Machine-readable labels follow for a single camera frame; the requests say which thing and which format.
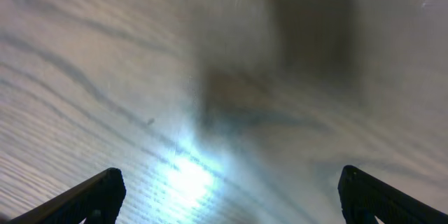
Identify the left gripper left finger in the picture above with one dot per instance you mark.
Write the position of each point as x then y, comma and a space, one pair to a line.
96, 200

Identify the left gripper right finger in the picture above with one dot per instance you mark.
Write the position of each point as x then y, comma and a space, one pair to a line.
365, 199

